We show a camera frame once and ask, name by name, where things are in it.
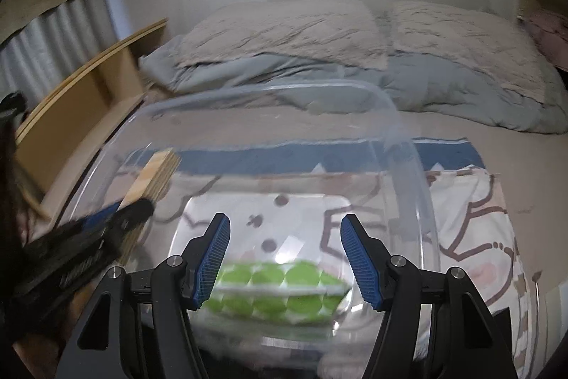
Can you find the light wooden shelf unit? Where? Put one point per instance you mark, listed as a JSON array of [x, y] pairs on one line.
[[88, 86]]

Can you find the black visor cap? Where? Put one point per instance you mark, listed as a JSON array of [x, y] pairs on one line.
[[11, 103]]

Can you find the beige textured pillow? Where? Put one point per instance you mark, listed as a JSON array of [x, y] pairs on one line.
[[284, 32], [466, 46]]

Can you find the grey duvet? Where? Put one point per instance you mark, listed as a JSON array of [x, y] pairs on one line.
[[443, 95]]

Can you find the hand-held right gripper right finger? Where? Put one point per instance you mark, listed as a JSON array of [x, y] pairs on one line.
[[361, 263]]

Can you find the light wooden block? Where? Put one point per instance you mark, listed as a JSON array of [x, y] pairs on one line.
[[153, 177]]

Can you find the pink crumpled clothes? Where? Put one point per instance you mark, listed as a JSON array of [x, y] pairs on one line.
[[550, 35]]

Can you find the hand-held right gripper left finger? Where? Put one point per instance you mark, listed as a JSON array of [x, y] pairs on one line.
[[213, 259]]

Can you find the person's left forearm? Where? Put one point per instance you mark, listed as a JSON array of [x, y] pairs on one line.
[[35, 352]]

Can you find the green ice cube tray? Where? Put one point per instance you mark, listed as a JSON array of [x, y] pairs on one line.
[[275, 290]]

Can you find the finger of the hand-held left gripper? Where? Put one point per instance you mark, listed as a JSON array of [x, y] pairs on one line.
[[103, 215], [133, 214]]

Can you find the clear plastic storage box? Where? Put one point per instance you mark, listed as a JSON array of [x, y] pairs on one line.
[[399, 192]]

